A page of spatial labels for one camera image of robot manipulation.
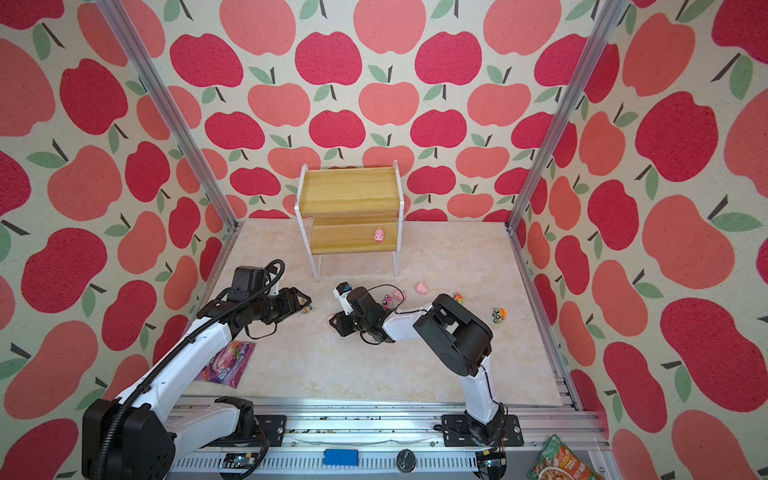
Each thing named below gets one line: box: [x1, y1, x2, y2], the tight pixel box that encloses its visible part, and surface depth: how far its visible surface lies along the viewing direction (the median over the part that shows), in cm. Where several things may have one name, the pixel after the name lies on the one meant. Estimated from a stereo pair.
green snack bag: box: [528, 434, 605, 480], surface depth 70 cm
